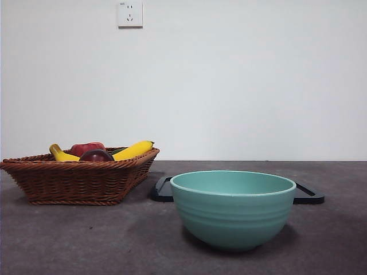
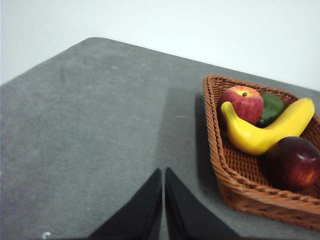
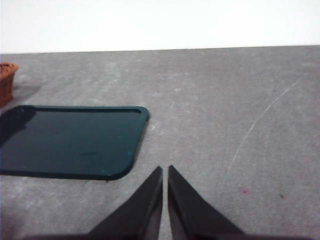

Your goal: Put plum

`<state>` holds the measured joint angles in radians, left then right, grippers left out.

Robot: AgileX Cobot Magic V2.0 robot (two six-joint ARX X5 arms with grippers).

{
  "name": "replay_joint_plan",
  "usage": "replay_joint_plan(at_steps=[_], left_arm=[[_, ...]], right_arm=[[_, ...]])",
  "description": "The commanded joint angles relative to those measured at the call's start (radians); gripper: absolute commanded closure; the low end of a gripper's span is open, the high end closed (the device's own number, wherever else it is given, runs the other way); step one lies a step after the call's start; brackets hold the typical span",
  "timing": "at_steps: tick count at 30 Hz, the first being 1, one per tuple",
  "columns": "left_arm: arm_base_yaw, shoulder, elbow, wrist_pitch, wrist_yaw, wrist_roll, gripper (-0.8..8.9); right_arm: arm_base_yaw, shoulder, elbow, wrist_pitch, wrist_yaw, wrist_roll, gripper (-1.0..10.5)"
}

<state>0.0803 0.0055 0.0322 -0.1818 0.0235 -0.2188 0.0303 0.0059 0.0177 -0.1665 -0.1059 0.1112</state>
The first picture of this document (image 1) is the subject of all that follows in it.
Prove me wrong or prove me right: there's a brown wicker basket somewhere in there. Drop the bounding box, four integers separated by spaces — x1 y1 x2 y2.
0 147 161 206

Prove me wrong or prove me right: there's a red apple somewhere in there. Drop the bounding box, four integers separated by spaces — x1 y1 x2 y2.
71 142 106 158

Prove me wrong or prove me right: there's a dark red plum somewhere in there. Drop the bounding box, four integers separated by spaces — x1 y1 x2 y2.
79 149 115 162

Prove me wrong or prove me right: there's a white wall power socket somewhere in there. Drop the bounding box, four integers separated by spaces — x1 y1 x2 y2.
118 2 143 29

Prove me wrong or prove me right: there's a black rectangular tray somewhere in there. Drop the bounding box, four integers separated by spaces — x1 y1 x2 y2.
151 176 326 205

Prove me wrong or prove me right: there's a yellow banana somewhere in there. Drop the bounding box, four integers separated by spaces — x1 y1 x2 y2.
49 140 156 162

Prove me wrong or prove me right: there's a teal ceramic bowl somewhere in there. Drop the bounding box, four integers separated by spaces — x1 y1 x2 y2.
170 170 297 252

